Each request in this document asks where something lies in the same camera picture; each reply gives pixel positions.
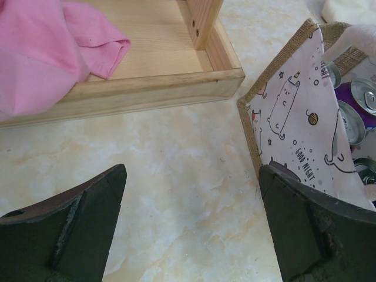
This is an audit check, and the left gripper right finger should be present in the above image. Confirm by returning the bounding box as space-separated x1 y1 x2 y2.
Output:
258 165 375 281

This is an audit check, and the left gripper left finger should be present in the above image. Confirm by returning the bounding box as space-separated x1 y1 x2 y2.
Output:
1 164 127 281

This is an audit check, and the purple soda can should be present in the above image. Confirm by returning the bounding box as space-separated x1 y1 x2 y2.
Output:
335 78 375 129
325 62 342 89

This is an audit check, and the brown canvas bag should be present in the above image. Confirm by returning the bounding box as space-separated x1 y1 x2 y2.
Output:
238 19 375 210

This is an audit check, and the middle red soda can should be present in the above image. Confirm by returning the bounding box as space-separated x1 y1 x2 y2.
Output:
337 100 366 146

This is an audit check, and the pink t-shirt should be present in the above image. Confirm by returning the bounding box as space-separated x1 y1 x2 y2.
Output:
1 1 130 120

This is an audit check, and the wooden clothes rack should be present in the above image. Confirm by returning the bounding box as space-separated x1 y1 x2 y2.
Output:
1 1 245 127

